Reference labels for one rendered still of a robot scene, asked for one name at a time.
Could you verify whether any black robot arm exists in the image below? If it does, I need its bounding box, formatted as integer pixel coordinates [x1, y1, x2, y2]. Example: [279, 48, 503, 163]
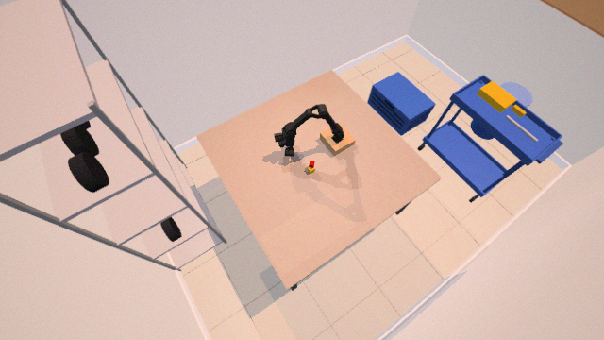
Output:
[274, 104, 344, 147]

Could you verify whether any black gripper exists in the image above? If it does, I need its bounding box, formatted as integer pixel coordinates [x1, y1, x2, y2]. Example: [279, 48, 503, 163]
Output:
[285, 139, 295, 156]

